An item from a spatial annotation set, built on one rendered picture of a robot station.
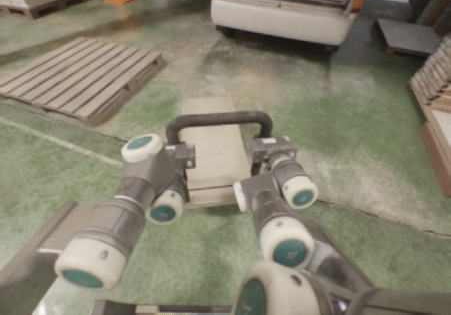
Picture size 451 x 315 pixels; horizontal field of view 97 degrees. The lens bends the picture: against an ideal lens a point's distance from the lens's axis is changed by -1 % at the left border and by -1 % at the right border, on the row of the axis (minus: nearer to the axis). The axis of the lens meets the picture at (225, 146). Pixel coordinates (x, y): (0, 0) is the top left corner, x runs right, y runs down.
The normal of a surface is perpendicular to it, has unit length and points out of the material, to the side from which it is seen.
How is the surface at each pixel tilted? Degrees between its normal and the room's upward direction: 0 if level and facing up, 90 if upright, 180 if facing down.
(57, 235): 19
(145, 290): 0
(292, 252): 51
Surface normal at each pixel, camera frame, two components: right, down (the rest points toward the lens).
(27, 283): 0.99, -0.02
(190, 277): 0.04, -0.64
